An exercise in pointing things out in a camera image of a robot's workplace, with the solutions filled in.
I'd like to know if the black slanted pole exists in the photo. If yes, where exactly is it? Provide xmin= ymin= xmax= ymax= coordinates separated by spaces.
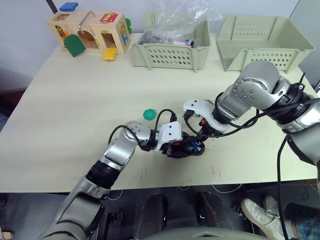
xmin=45 ymin=0 xmax=59 ymax=14

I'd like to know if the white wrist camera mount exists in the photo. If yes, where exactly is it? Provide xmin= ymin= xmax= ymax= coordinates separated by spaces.
xmin=182 ymin=98 xmax=232 ymax=134
xmin=152 ymin=121 xmax=184 ymax=152

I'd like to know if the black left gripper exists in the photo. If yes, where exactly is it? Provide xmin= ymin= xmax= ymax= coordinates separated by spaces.
xmin=161 ymin=132 xmax=198 ymax=159

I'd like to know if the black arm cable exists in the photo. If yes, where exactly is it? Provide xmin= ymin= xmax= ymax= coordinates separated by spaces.
xmin=107 ymin=109 xmax=178 ymax=151
xmin=183 ymin=72 xmax=320 ymax=240

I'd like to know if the clear plastic bag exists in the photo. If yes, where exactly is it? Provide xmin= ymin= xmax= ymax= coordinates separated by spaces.
xmin=137 ymin=0 xmax=223 ymax=46

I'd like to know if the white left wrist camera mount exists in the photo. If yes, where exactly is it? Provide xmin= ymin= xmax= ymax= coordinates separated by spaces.
xmin=152 ymin=121 xmax=184 ymax=152

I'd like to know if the large pale green perforated bin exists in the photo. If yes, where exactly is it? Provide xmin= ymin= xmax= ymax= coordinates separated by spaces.
xmin=216 ymin=15 xmax=316 ymax=73

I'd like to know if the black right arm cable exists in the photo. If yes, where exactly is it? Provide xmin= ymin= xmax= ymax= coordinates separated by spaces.
xmin=183 ymin=72 xmax=320 ymax=240

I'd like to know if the wooden lock box toy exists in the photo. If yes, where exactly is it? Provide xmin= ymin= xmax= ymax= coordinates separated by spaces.
xmin=45 ymin=1 xmax=133 ymax=58

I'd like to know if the white sneaker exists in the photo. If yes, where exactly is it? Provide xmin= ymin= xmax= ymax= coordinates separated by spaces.
xmin=240 ymin=197 xmax=286 ymax=240

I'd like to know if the green round plastic cap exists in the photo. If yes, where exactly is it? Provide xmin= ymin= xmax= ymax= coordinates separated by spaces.
xmin=142 ymin=108 xmax=158 ymax=122

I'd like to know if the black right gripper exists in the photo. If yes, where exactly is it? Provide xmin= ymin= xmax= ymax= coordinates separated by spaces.
xmin=184 ymin=116 xmax=221 ymax=148

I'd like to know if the black mouse base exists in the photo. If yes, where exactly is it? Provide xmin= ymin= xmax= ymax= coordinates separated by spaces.
xmin=177 ymin=136 xmax=207 ymax=158

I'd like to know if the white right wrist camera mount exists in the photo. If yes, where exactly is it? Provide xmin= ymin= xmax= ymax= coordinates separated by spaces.
xmin=182 ymin=98 xmax=232 ymax=134

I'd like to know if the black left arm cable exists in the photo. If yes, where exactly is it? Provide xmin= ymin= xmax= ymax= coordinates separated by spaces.
xmin=107 ymin=109 xmax=178 ymax=151

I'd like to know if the blue plaid trouser leg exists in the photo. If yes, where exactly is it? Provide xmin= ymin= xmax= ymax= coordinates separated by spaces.
xmin=284 ymin=216 xmax=320 ymax=240

